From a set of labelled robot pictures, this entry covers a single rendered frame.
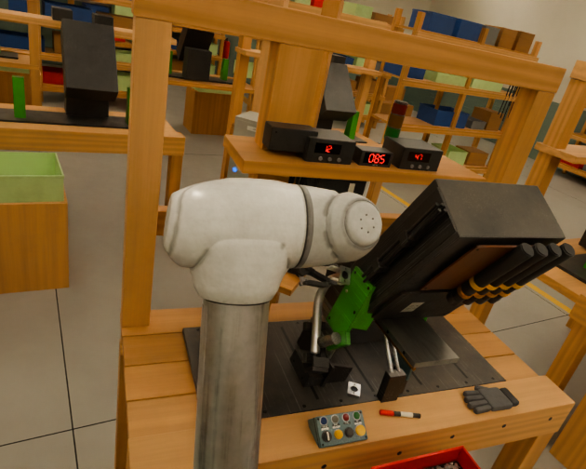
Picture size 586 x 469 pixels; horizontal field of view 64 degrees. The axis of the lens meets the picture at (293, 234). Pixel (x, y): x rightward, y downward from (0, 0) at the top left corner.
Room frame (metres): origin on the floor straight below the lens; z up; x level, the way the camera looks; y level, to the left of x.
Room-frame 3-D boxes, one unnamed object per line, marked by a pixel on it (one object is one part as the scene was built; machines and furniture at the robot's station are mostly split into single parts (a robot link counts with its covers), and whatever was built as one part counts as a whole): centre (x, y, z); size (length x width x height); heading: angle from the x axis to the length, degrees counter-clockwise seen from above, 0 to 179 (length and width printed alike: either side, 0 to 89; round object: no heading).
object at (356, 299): (1.24, -0.25, 1.17); 0.13 x 0.12 x 0.20; 116
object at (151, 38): (1.60, -0.15, 1.36); 1.49 x 0.09 x 0.97; 116
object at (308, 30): (1.60, -0.15, 1.89); 1.50 x 0.09 x 0.09; 116
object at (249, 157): (1.56, -0.17, 1.52); 0.90 x 0.25 x 0.04; 116
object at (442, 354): (1.27, -0.40, 1.11); 0.39 x 0.16 x 0.03; 26
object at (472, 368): (1.32, -0.28, 0.89); 1.10 x 0.42 x 0.02; 116
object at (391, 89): (11.42, -1.45, 0.37); 1.20 x 0.81 x 0.74; 125
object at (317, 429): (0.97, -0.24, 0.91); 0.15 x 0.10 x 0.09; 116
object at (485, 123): (7.16, -1.81, 1.14); 2.45 x 0.55 x 2.28; 123
